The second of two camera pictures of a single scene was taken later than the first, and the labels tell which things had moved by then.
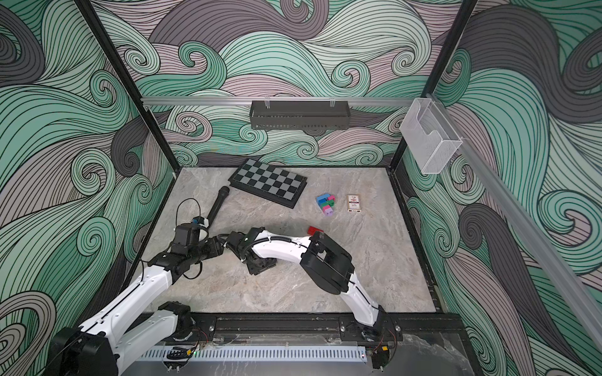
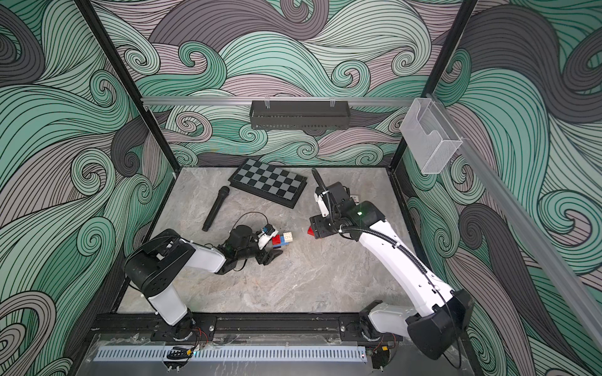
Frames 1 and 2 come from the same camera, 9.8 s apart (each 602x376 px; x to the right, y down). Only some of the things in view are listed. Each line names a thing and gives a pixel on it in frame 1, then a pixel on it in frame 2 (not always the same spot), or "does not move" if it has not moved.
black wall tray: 300,114 does not move
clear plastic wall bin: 431,139 does not move
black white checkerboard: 270,182 does not move
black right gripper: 257,266 -> 323,226
